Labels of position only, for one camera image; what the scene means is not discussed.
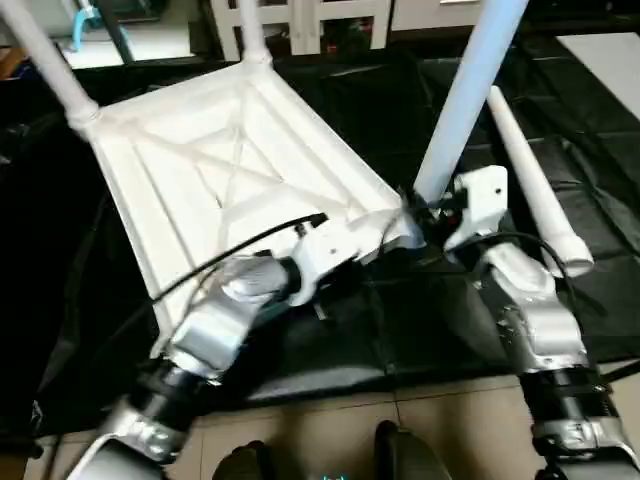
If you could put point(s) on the white plastic table leg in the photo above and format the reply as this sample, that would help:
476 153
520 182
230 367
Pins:
465 100
252 30
45 55
530 170

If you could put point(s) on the white drawer unit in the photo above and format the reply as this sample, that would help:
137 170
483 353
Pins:
430 12

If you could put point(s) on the white glass door cabinet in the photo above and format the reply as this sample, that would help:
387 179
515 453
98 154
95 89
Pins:
300 25

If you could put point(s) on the white plastic table top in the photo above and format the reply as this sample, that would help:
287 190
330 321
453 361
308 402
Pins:
200 165

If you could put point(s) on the blue printed package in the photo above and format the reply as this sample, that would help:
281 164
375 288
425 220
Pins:
12 62

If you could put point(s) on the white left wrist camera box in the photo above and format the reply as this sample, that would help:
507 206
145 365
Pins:
325 255

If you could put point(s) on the dark left robot foot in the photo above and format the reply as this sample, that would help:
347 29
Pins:
245 462

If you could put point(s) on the white flat board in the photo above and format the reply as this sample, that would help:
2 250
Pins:
605 70

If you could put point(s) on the black mat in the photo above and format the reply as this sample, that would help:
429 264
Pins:
425 320

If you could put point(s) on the grey metal pole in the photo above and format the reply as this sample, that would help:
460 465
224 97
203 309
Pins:
117 30

